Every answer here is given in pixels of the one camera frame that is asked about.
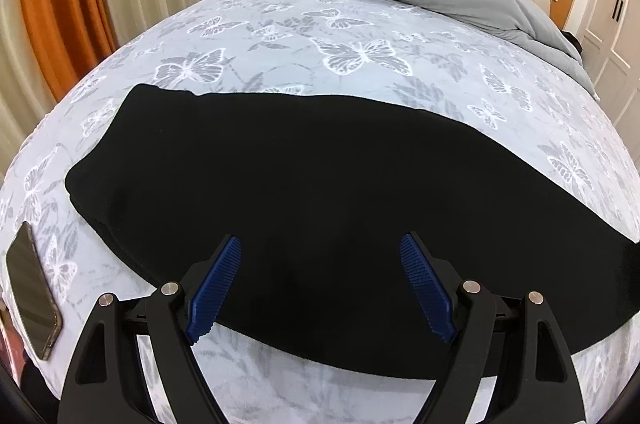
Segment black pants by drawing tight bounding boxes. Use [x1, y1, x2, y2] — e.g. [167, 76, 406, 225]
[65, 84, 639, 380]

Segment smartphone on bed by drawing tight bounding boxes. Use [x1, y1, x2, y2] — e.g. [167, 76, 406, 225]
[6, 222, 63, 361]

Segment butterfly print bed sheet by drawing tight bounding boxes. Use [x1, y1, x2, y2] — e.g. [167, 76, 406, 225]
[1, 0, 639, 423]

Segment black bag on nightstand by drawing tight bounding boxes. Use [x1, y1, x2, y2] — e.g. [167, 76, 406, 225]
[561, 30, 584, 54]

